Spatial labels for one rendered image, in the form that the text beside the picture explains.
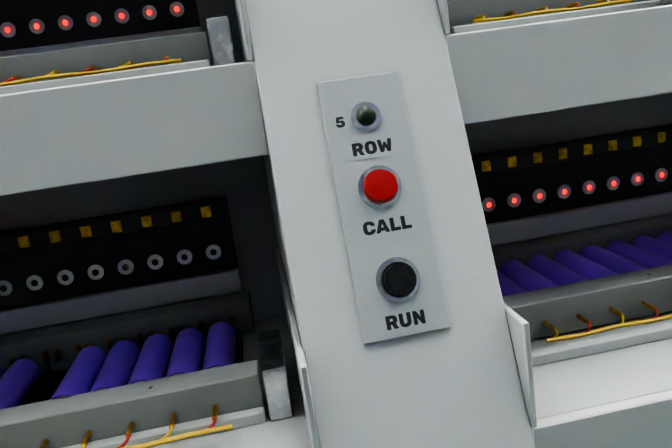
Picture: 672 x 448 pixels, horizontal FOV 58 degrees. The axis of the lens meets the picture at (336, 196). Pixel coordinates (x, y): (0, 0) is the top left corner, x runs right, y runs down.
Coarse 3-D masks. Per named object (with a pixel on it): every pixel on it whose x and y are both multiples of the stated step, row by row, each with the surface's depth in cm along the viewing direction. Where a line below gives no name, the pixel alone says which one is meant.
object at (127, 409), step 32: (128, 384) 31; (160, 384) 31; (192, 384) 30; (224, 384) 30; (256, 384) 30; (0, 416) 30; (32, 416) 29; (64, 416) 29; (96, 416) 29; (128, 416) 30; (160, 416) 30; (192, 416) 30
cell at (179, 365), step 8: (192, 328) 39; (184, 336) 38; (192, 336) 38; (200, 336) 38; (176, 344) 37; (184, 344) 36; (192, 344) 37; (200, 344) 37; (176, 352) 36; (184, 352) 35; (192, 352) 36; (200, 352) 37; (176, 360) 34; (184, 360) 34; (192, 360) 35; (200, 360) 36; (168, 368) 34; (176, 368) 33; (184, 368) 33; (192, 368) 34; (168, 376) 33
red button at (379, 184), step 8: (368, 176) 28; (376, 176) 27; (384, 176) 27; (392, 176) 28; (368, 184) 27; (376, 184) 27; (384, 184) 27; (392, 184) 27; (368, 192) 27; (376, 192) 27; (384, 192) 27; (392, 192) 27; (376, 200) 27; (384, 200) 27
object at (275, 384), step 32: (128, 288) 42; (160, 288) 42; (192, 288) 43; (224, 288) 43; (288, 288) 35; (0, 320) 41; (32, 320) 42; (64, 320) 42; (288, 320) 36; (256, 352) 39; (288, 352) 38; (288, 384) 32; (288, 416) 30
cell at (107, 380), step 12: (120, 348) 37; (132, 348) 38; (108, 360) 36; (120, 360) 36; (132, 360) 37; (108, 372) 34; (120, 372) 34; (96, 384) 33; (108, 384) 33; (120, 384) 33
